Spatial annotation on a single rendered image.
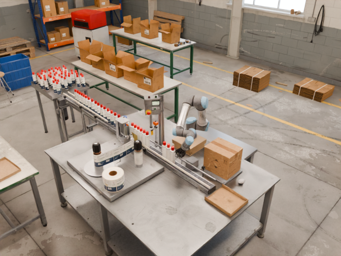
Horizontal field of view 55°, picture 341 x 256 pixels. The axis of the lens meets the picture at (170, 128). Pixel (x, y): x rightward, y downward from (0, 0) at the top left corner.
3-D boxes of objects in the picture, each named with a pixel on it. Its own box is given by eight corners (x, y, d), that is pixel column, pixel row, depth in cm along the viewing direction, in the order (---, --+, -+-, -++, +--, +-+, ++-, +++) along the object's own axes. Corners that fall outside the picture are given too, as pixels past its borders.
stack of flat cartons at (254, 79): (231, 85, 733) (233, 71, 717) (243, 77, 769) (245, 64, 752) (258, 92, 698) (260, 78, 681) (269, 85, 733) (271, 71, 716)
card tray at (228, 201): (204, 199, 302) (204, 196, 300) (222, 186, 318) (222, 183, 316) (230, 217, 284) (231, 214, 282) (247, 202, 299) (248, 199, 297)
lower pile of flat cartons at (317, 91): (291, 93, 696) (293, 83, 685) (304, 86, 728) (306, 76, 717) (320, 103, 656) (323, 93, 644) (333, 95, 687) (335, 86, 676)
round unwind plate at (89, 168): (78, 167, 336) (78, 166, 335) (103, 155, 354) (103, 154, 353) (94, 181, 317) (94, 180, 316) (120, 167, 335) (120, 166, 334)
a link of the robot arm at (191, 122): (186, 125, 380) (187, 115, 373) (198, 127, 376) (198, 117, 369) (184, 130, 370) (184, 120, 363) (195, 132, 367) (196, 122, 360)
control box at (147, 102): (144, 111, 354) (143, 95, 344) (160, 110, 356) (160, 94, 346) (145, 116, 345) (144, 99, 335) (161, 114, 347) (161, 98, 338)
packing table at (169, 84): (76, 99, 671) (70, 62, 631) (108, 87, 720) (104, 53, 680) (148, 140, 539) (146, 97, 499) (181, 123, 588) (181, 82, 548)
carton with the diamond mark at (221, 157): (202, 167, 340) (204, 146, 326) (216, 157, 355) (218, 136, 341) (227, 180, 322) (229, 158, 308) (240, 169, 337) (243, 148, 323)
